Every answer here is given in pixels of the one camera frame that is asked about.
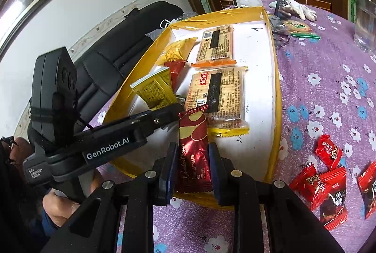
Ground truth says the white glove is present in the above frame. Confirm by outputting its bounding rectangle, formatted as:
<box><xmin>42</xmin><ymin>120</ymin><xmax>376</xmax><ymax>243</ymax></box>
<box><xmin>282</xmin><ymin>1</ymin><xmax>318</xmax><ymax>21</ymax></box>

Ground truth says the dark red nougat bar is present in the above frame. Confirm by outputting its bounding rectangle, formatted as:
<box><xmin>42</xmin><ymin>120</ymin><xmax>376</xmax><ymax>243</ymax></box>
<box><xmin>178</xmin><ymin>105</ymin><xmax>212</xmax><ymax>195</ymax></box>

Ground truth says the red cow-print candy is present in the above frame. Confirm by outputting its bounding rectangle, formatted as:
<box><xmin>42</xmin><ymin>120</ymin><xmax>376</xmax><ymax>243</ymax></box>
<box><xmin>315</xmin><ymin>134</ymin><xmax>343</xmax><ymax>170</ymax></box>
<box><xmin>289</xmin><ymin>163</ymin><xmax>319</xmax><ymax>211</ymax></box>

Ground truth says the clear plastic bag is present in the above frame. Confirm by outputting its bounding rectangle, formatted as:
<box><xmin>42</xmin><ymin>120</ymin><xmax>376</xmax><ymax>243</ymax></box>
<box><xmin>145</xmin><ymin>27</ymin><xmax>165</xmax><ymax>42</ymax></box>

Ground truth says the shiny clear plastic wrapper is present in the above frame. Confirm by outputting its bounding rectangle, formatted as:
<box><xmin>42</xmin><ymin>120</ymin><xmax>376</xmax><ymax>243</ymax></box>
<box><xmin>269</xmin><ymin>15</ymin><xmax>291</xmax><ymax>46</ymax></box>

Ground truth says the clear glass mug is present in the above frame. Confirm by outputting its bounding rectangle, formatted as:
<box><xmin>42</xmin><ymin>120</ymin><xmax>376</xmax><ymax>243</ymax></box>
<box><xmin>354</xmin><ymin>0</ymin><xmax>376</xmax><ymax>51</ymax></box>

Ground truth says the black sofa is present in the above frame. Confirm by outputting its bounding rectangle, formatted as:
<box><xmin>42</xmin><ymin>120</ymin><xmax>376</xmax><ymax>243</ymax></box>
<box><xmin>72</xmin><ymin>1</ymin><xmax>191</xmax><ymax>130</ymax></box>

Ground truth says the person's left forearm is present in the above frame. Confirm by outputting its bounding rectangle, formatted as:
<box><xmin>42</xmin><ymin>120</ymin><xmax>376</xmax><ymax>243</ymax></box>
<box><xmin>39</xmin><ymin>207</ymin><xmax>61</xmax><ymax>239</ymax></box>

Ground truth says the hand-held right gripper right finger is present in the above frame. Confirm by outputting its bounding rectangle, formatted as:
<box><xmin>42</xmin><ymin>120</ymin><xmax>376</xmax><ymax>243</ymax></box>
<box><xmin>208</xmin><ymin>143</ymin><xmax>344</xmax><ymax>253</ymax></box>

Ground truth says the green snack packet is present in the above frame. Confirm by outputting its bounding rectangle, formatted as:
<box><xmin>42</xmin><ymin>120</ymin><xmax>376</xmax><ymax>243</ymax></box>
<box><xmin>130</xmin><ymin>67</ymin><xmax>178</xmax><ymax>111</ymax></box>

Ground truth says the person's left hand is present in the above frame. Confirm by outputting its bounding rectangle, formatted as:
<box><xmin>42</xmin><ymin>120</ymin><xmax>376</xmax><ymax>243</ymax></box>
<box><xmin>10</xmin><ymin>137</ymin><xmax>102</xmax><ymax>230</ymax></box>

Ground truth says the black-red candy packet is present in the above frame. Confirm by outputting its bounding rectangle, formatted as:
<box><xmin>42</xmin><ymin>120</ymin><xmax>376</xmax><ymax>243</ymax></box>
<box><xmin>311</xmin><ymin>167</ymin><xmax>349</xmax><ymax>231</ymax></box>

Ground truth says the cracker packet yellow edge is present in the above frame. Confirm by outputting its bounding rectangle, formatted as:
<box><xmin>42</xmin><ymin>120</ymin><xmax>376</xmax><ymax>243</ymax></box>
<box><xmin>184</xmin><ymin>67</ymin><xmax>250</xmax><ymax>139</ymax></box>

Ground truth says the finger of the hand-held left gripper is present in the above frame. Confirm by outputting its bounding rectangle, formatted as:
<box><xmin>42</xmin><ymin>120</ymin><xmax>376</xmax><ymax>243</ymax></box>
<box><xmin>129</xmin><ymin>103</ymin><xmax>185</xmax><ymax>137</ymax></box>

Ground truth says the yellow-edged cardboard box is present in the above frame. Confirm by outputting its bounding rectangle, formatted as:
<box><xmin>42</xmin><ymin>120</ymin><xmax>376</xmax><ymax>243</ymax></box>
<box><xmin>103</xmin><ymin>6</ymin><xmax>283</xmax><ymax>208</ymax></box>

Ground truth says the cracker packet orange edge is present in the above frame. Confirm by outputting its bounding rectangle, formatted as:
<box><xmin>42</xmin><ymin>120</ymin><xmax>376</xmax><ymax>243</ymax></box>
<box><xmin>191</xmin><ymin>25</ymin><xmax>237</xmax><ymax>67</ymax></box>

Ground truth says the small green biscuit packet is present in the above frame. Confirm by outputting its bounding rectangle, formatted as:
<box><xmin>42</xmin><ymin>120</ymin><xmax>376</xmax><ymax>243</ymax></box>
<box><xmin>283</xmin><ymin>20</ymin><xmax>321</xmax><ymax>38</ymax></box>

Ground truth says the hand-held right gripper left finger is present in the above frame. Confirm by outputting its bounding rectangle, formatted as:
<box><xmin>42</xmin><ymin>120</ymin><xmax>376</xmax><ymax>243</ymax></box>
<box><xmin>41</xmin><ymin>142</ymin><xmax>179</xmax><ymax>253</ymax></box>

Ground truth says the yellow snack packet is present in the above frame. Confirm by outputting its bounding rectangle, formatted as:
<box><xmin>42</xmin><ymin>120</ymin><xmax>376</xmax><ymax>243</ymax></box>
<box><xmin>156</xmin><ymin>37</ymin><xmax>199</xmax><ymax>64</ymax></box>

